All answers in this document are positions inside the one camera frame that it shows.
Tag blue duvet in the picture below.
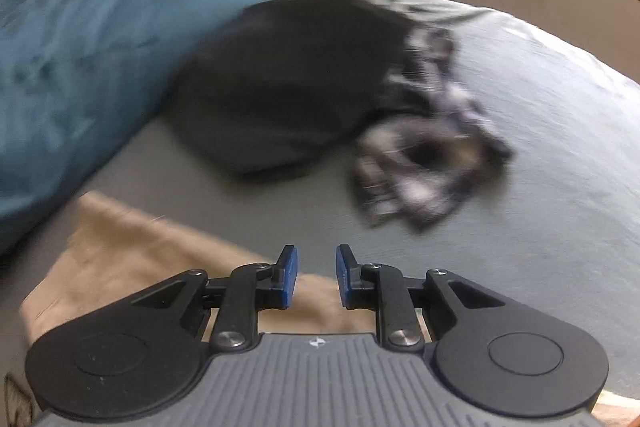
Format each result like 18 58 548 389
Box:
0 0 363 253

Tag beige pants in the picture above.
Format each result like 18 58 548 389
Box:
20 192 371 338

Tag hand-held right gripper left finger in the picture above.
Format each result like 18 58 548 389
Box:
131 244 300 353

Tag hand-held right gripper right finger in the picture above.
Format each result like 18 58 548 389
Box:
336 243 506 350

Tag grey bed sheet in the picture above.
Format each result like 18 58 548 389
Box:
0 0 640 408

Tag grey plaid shorts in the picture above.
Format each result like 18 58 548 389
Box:
350 7 516 230

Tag dark grey pillow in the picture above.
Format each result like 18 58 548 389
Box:
172 0 416 175

